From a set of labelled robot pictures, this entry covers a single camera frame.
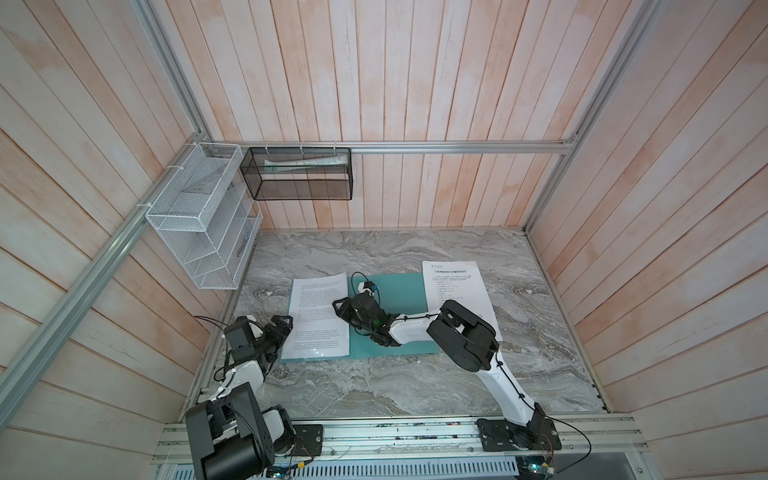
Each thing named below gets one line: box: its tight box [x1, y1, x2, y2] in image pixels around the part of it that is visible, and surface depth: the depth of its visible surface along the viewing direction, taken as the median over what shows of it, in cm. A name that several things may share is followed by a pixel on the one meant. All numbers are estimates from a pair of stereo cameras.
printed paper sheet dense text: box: [281, 272, 350, 360], surface depth 96 cm
